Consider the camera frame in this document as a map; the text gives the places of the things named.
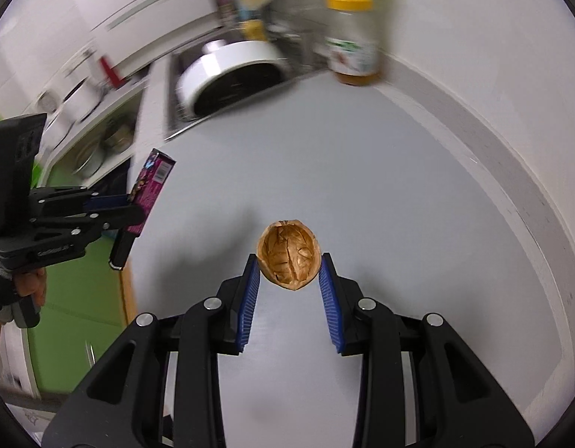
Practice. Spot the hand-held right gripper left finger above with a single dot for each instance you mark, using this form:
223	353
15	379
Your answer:
250	298

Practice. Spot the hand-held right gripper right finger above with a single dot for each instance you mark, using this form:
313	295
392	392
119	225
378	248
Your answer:
329	303

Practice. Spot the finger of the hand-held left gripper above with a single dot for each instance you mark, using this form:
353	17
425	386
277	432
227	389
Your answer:
108	199
119	217

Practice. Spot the purple patterned box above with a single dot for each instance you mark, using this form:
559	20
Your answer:
152	182

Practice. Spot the walnut shell half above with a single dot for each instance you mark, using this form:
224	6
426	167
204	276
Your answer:
287	252

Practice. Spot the person's left hand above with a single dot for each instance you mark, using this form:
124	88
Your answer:
31	287

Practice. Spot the metal pot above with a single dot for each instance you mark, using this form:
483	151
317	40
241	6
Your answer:
117	135
89	158

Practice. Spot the large white pot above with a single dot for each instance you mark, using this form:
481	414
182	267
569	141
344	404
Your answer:
231	63

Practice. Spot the white cabinet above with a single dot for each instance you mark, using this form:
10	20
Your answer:
143	4

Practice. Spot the yellow sponge ball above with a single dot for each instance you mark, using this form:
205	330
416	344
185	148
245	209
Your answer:
254	30

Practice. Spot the yellow lid honey jar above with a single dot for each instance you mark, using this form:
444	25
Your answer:
353	32

